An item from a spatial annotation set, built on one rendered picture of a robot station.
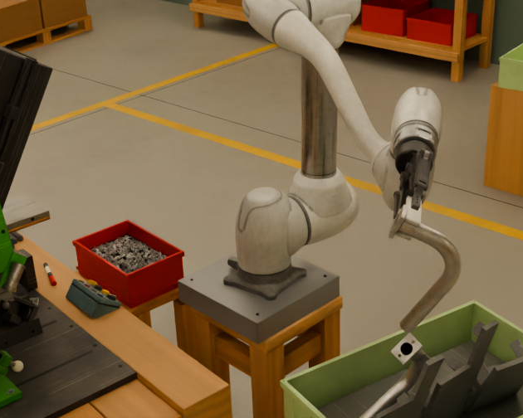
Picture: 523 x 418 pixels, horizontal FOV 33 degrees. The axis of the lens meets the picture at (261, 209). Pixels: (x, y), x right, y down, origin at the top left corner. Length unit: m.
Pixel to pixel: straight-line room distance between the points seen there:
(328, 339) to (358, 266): 1.85
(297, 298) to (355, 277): 1.92
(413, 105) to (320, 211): 0.71
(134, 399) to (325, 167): 0.83
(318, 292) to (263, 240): 0.24
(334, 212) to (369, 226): 2.34
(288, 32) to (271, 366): 0.93
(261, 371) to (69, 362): 0.54
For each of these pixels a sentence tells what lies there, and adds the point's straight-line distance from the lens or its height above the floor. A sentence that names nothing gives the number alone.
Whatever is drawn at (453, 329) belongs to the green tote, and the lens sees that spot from 2.42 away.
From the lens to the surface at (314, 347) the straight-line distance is 2.65.
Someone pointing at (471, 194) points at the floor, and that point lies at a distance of 5.29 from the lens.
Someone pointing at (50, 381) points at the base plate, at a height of 0.90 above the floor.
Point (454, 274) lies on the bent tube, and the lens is 1.70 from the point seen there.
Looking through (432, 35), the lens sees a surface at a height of 0.33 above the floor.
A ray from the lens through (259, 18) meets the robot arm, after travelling 2.24.
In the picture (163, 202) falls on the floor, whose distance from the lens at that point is 5.23.
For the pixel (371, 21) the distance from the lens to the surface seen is 7.59.
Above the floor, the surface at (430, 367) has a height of 1.14.
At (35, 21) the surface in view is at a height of 0.24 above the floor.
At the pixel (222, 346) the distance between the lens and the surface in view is 2.64.
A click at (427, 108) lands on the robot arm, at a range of 1.89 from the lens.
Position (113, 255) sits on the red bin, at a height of 0.87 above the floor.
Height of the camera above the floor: 2.24
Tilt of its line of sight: 26 degrees down
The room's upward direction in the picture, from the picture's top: 2 degrees counter-clockwise
